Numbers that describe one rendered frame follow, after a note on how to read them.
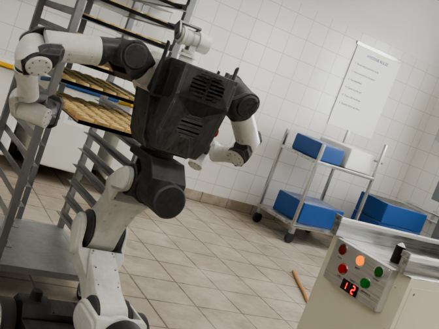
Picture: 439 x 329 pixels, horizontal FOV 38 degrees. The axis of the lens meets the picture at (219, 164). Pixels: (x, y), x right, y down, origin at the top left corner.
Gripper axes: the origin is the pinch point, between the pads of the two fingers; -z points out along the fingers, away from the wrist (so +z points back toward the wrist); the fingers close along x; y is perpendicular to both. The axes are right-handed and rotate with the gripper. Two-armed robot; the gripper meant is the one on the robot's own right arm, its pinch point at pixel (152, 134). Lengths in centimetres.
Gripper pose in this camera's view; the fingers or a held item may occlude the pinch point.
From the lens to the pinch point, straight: 273.5
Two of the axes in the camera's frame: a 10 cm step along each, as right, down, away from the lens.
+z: 9.0, 3.7, -2.2
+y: -2.5, 0.5, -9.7
